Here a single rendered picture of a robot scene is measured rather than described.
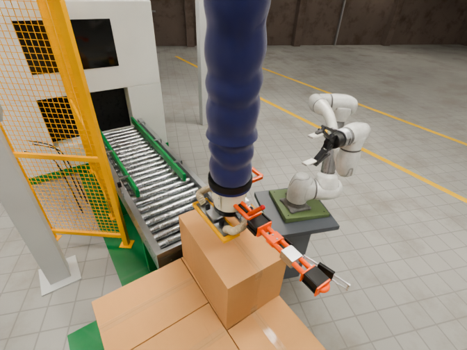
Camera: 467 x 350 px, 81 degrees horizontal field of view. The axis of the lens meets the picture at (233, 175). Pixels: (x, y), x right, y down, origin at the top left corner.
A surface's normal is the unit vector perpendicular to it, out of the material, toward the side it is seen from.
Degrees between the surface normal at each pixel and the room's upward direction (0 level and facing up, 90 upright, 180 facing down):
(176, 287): 0
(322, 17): 90
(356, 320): 0
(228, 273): 0
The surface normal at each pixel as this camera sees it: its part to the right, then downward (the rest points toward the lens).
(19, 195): 0.57, 0.49
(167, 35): 0.23, 0.57
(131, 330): 0.04, -0.82
